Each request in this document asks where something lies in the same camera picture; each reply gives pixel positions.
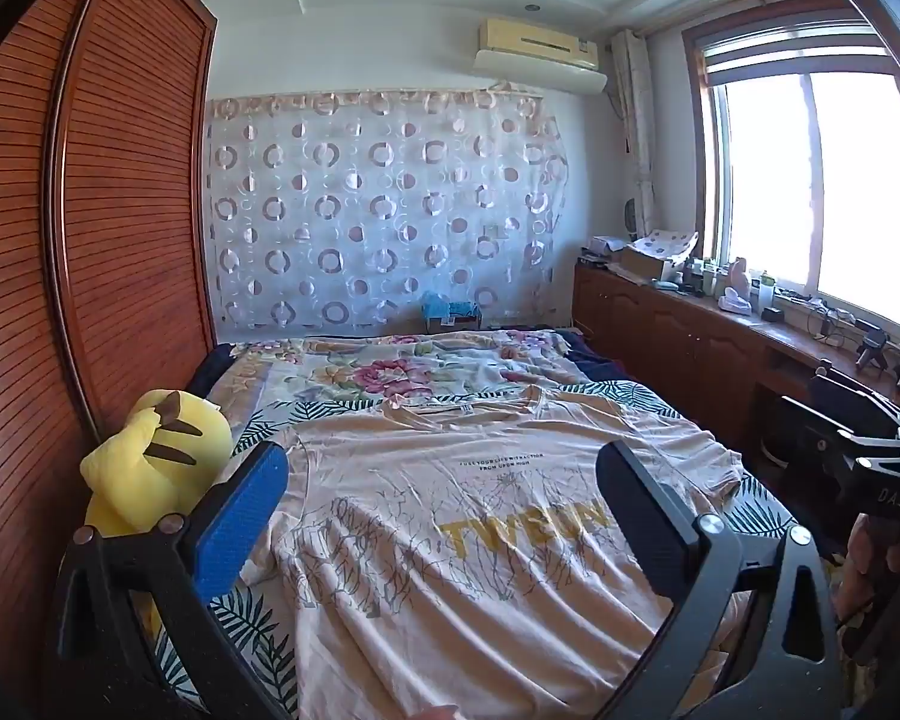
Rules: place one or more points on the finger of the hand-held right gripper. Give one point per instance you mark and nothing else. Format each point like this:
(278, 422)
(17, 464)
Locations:
(855, 397)
(802, 431)

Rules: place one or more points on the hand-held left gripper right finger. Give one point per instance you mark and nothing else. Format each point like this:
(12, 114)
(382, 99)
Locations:
(645, 525)

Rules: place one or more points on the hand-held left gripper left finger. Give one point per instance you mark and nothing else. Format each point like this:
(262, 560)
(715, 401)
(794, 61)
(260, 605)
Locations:
(240, 525)

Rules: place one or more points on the beige printed t-shirt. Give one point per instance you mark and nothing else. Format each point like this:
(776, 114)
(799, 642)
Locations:
(420, 540)

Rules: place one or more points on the person's right hand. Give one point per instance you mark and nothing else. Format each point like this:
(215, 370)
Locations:
(870, 562)

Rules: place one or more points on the palm leaf bed sheet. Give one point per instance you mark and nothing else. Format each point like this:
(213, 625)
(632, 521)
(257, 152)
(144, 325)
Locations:
(225, 619)

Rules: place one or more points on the yellow plush toy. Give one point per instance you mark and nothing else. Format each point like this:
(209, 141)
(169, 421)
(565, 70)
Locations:
(157, 465)

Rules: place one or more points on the green capped bottle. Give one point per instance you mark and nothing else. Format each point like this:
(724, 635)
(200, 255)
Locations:
(766, 296)

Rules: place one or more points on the low wooden cabinet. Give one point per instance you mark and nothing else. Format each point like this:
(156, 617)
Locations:
(682, 337)

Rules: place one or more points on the white figurine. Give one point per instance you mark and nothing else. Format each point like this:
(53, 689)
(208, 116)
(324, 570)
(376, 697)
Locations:
(735, 289)

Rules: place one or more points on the navy blue blanket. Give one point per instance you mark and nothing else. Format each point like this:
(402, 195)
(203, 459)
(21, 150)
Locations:
(592, 360)

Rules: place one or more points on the floral blanket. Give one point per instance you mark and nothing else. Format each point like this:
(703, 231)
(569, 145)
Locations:
(390, 375)

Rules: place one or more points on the cardboard box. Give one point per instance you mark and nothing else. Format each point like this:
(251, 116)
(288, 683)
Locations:
(645, 262)

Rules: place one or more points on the wooden framed window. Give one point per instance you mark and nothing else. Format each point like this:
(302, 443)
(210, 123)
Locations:
(765, 180)

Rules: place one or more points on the blue tissue box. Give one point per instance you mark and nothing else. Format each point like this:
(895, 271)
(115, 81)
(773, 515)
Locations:
(450, 311)

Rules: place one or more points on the wooden slatted wardrobe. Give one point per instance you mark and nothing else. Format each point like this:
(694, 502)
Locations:
(120, 202)

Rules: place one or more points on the patterned window curtain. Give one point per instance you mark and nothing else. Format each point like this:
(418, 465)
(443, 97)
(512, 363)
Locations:
(634, 127)

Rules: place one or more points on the circle-patterned sheer curtain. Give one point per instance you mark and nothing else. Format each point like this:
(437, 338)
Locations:
(382, 202)

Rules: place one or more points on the wall air conditioner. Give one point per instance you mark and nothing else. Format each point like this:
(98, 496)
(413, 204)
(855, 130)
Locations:
(532, 45)

